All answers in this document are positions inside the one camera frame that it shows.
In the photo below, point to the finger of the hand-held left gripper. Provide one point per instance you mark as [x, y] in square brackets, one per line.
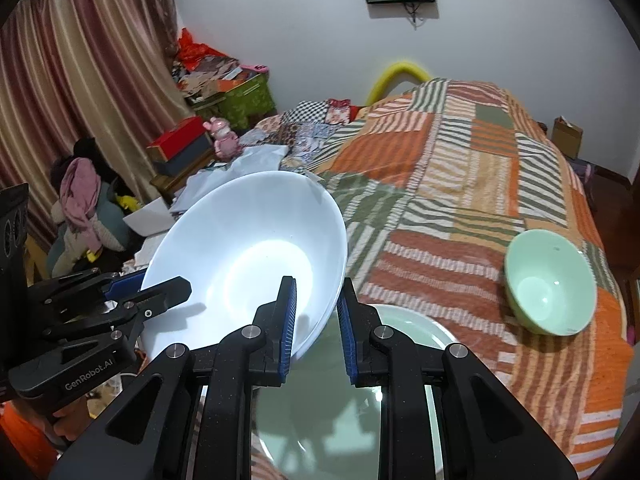
[127, 284]
[160, 295]

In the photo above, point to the white bowl with dark spots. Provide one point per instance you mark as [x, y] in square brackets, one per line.
[240, 240]

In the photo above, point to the white paper box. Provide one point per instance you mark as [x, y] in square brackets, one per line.
[150, 217]

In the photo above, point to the pink and gold curtain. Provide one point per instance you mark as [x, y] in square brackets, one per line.
[85, 70]

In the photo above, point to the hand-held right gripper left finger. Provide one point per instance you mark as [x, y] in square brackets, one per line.
[288, 327]

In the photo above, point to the pale green bowl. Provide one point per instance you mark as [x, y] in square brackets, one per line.
[545, 285]

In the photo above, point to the yellow plush toy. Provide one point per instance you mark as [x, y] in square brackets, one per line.
[128, 202]

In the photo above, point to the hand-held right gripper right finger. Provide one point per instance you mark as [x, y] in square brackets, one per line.
[347, 342]

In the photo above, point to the orange striped patchwork blanket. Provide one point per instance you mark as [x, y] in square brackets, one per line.
[450, 160]

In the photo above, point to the wooden nightstand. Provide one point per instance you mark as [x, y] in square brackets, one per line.
[172, 185]

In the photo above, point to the brown cardboard box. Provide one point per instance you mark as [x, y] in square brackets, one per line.
[567, 137]

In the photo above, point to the red plastic bag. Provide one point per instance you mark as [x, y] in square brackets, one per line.
[192, 50]

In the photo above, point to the pink cloth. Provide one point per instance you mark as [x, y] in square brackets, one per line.
[80, 195]

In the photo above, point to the pale green plate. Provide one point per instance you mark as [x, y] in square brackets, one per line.
[400, 330]

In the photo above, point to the pile of clothes and papers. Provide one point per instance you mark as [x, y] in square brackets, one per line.
[210, 77]

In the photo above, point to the person's left forearm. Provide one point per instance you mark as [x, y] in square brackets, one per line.
[25, 435]

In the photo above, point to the checkered patchwork quilt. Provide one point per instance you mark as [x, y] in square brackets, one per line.
[310, 120]

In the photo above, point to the dark blue box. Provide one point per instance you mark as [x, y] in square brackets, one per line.
[187, 155]

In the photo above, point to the black plush toy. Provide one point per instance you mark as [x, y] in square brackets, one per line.
[90, 152]

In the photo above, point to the green storage box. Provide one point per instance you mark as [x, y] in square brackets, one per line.
[247, 102]

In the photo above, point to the white plastic sheet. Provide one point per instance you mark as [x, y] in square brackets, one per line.
[260, 157]

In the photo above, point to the pink toy figure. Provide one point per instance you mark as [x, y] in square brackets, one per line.
[222, 137]

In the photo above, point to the grey teal plush toy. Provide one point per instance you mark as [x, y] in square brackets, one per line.
[110, 217]

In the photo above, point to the person's left hand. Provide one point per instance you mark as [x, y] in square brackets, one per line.
[72, 417]

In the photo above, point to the red box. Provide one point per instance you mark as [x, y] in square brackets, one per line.
[177, 137]

